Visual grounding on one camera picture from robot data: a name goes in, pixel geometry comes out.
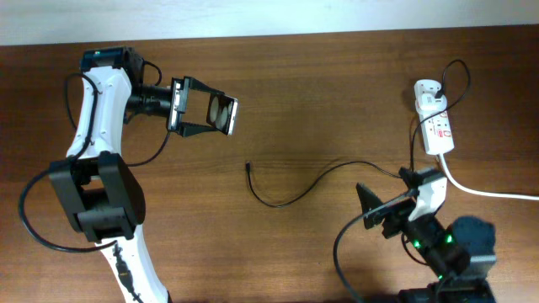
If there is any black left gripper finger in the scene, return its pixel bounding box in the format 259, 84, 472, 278
184, 76, 225, 95
179, 122, 217, 137

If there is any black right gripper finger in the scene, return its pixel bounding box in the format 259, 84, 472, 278
398, 167, 417, 188
355, 183, 383, 215

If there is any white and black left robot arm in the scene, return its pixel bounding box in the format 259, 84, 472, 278
50, 46, 239, 302

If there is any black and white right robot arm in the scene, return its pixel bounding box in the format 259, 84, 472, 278
306, 160, 496, 281

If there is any white USB charger plug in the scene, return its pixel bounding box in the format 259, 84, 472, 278
415, 93, 447, 114

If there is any white power strip cord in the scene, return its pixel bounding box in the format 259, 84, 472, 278
435, 152, 539, 201

